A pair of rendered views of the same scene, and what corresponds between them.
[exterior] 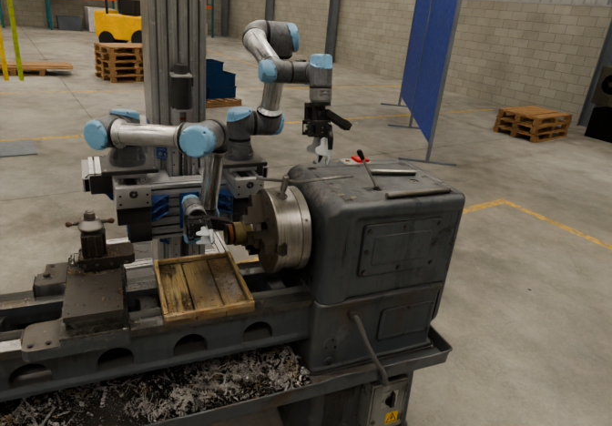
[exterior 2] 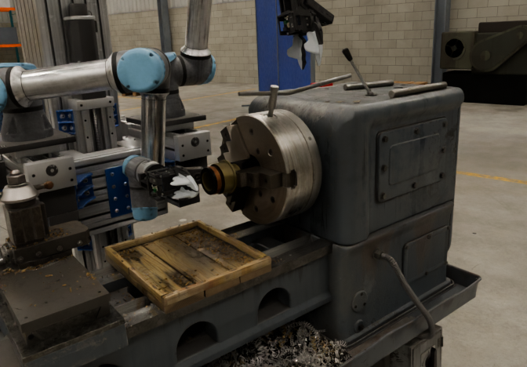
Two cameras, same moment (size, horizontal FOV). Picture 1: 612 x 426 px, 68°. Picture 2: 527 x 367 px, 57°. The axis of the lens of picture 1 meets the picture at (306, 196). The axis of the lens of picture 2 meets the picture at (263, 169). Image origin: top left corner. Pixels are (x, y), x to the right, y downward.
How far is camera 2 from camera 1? 60 cm
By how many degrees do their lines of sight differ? 14
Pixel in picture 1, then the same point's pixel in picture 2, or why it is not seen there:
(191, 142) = (135, 70)
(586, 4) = not seen: outside the picture
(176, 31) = not seen: outside the picture
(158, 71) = (48, 18)
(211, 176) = (155, 127)
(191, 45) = not seen: outside the picture
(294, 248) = (304, 176)
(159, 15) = not seen: outside the picture
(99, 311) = (75, 303)
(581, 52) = (416, 26)
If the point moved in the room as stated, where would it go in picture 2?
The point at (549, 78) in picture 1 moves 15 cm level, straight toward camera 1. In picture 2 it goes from (394, 56) to (394, 56)
